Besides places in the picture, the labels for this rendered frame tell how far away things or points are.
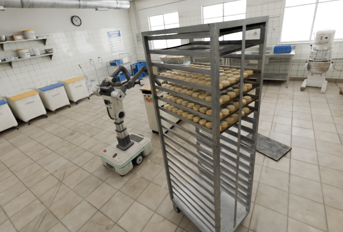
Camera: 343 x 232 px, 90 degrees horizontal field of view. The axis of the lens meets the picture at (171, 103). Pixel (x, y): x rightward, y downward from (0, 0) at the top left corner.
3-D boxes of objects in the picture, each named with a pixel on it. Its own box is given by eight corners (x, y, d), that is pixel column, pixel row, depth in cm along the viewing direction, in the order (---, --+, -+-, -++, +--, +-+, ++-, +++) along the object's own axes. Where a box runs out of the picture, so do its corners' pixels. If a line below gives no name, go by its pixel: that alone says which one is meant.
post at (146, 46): (170, 199, 188) (140, 31, 120) (172, 197, 190) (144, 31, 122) (171, 201, 186) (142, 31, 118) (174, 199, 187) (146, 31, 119)
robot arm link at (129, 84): (142, 64, 244) (146, 62, 237) (147, 71, 251) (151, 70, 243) (122, 85, 223) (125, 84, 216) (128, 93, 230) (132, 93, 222)
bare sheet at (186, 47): (151, 53, 126) (150, 50, 125) (190, 44, 147) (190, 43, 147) (218, 56, 81) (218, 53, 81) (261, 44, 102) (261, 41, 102)
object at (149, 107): (170, 117, 387) (165, 78, 351) (184, 120, 368) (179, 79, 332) (150, 132, 336) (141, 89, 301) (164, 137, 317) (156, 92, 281)
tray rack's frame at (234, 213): (170, 205, 190) (138, 32, 119) (201, 179, 218) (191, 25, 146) (217, 258, 143) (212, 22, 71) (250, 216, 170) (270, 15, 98)
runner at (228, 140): (193, 125, 181) (193, 123, 180) (195, 124, 182) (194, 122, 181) (252, 154, 133) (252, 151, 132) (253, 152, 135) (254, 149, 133)
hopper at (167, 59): (168, 60, 368) (167, 54, 362) (191, 61, 336) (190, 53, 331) (159, 63, 347) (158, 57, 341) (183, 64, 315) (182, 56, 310)
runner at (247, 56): (187, 55, 152) (187, 52, 151) (190, 55, 154) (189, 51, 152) (260, 60, 104) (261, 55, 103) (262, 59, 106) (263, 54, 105)
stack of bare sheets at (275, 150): (291, 149, 252) (292, 147, 251) (276, 161, 233) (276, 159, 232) (253, 132, 299) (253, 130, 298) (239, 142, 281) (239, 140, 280)
